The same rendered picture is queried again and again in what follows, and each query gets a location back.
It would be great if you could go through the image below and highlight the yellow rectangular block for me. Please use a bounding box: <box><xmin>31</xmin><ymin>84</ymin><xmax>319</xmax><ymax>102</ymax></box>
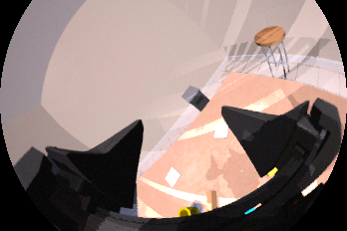
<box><xmin>267</xmin><ymin>168</ymin><xmax>278</xmax><ymax>177</ymax></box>

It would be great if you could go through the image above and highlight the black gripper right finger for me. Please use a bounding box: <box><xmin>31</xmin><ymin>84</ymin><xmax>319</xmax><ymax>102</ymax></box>
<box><xmin>221</xmin><ymin>101</ymin><xmax>310</xmax><ymax>178</ymax></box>

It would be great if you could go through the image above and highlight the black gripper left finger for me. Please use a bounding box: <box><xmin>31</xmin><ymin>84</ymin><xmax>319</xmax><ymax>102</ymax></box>
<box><xmin>45</xmin><ymin>119</ymin><xmax>145</xmax><ymax>209</ymax></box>

